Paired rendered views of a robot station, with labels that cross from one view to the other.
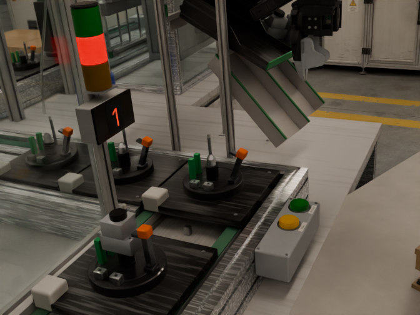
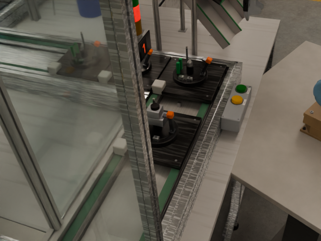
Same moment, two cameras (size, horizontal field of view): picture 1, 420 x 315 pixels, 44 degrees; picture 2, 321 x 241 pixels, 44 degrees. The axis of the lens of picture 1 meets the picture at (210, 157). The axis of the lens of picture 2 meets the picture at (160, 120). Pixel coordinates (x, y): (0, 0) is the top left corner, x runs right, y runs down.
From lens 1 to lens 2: 47 cm
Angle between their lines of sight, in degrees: 17
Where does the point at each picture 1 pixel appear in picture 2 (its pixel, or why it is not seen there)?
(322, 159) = (245, 49)
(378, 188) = (280, 69)
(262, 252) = (225, 118)
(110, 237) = (151, 118)
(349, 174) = (262, 60)
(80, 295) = not seen: hidden behind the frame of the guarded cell
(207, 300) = (202, 146)
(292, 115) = (230, 26)
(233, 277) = (213, 133)
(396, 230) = (291, 97)
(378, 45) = not seen: outside the picture
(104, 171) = not seen: hidden behind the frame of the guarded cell
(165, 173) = (159, 68)
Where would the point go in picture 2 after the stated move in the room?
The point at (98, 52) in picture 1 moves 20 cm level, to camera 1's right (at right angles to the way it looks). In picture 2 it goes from (137, 15) to (199, 6)
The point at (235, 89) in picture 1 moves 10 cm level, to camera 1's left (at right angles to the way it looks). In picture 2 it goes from (198, 13) to (175, 16)
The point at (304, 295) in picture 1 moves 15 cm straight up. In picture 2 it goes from (245, 137) to (248, 107)
